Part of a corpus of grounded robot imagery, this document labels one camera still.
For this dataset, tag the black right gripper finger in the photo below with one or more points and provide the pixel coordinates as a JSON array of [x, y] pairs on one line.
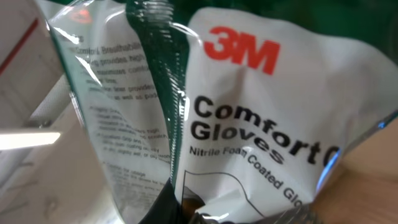
[[166, 209]]

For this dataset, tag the green 3M package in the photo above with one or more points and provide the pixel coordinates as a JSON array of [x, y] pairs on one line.
[[246, 106]]

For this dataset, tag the white ceiling light fixture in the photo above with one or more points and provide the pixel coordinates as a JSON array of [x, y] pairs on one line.
[[11, 141]]

